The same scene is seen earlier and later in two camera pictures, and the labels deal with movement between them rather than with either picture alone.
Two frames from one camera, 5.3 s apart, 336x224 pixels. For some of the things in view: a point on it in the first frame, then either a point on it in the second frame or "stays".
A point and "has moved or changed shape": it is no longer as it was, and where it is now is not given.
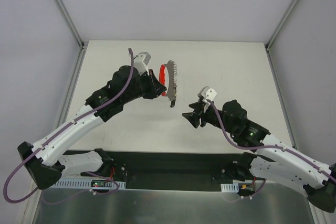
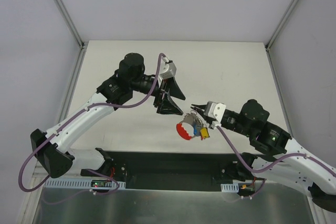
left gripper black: [151, 85] → [161, 94]
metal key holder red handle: [171, 70] has moved or changed shape
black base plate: [165, 170] stays
